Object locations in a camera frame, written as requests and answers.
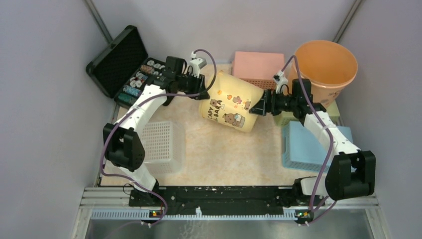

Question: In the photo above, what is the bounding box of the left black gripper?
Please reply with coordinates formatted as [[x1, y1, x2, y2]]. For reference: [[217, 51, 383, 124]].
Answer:
[[176, 71, 211, 101]]

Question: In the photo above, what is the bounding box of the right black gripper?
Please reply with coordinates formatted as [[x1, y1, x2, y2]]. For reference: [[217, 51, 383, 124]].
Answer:
[[248, 89, 297, 117]]

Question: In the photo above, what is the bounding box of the green plastic basket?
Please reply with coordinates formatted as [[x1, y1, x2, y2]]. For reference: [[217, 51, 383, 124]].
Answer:
[[273, 101, 340, 127]]

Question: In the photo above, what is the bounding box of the yellow capybara bucket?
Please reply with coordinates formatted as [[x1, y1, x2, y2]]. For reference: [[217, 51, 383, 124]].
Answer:
[[199, 71, 264, 132]]

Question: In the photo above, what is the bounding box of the pink plastic basket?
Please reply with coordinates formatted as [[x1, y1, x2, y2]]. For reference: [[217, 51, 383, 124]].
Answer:
[[231, 51, 285, 90]]

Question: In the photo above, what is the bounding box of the blue plastic basket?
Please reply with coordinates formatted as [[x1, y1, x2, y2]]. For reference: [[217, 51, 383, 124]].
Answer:
[[281, 120, 354, 173]]

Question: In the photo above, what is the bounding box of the white perforated plastic basket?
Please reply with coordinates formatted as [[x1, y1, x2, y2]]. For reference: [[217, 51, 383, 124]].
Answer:
[[108, 120, 186, 175]]

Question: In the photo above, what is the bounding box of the orange capybara bucket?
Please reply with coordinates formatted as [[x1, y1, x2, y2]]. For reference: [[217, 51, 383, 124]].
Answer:
[[295, 40, 358, 108]]

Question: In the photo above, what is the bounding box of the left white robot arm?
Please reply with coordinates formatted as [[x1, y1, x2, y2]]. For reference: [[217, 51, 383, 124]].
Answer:
[[100, 54, 209, 206]]

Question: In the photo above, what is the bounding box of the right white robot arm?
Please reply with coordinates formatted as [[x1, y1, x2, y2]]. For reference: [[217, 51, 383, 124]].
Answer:
[[249, 79, 376, 205]]

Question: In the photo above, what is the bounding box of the black case with parts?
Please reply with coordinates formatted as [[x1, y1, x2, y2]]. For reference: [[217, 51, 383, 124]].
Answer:
[[86, 25, 186, 109]]

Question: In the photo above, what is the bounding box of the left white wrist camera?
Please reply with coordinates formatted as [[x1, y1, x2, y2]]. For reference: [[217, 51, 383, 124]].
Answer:
[[188, 51, 207, 78]]

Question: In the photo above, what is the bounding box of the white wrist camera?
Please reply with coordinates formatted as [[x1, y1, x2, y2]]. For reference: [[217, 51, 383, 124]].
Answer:
[[188, 51, 207, 78], [273, 70, 288, 94]]

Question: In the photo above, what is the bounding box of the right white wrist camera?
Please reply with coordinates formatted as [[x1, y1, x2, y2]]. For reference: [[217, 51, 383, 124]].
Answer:
[[273, 70, 288, 94]]

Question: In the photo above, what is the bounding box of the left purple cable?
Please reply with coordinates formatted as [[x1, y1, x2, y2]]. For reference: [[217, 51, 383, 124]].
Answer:
[[100, 48, 217, 227]]

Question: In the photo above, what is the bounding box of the purple cable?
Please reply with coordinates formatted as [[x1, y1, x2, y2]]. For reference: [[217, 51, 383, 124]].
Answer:
[[100, 48, 217, 227], [282, 54, 338, 226]]

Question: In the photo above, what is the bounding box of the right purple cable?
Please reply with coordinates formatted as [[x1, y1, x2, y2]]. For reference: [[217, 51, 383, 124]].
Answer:
[[282, 54, 338, 226]]

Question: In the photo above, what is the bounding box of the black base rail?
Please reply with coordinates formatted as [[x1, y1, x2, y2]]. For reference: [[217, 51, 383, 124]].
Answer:
[[128, 186, 311, 216]]

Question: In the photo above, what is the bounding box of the white slotted cable duct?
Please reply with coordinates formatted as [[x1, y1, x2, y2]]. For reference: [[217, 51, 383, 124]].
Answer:
[[91, 208, 297, 221]]

